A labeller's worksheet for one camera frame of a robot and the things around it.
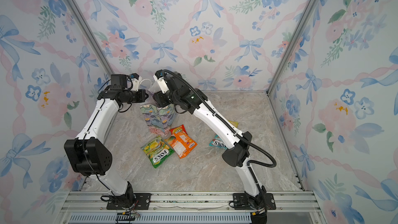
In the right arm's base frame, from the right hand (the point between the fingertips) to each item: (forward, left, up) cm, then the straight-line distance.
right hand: (157, 93), depth 72 cm
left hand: (+9, +9, -9) cm, 15 cm away
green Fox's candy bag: (-15, +4, -32) cm, 35 cm away
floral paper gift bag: (-2, +3, -19) cm, 19 cm away
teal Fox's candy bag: (-9, -30, -31) cm, 44 cm away
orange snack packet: (-9, -8, -31) cm, 33 cm away
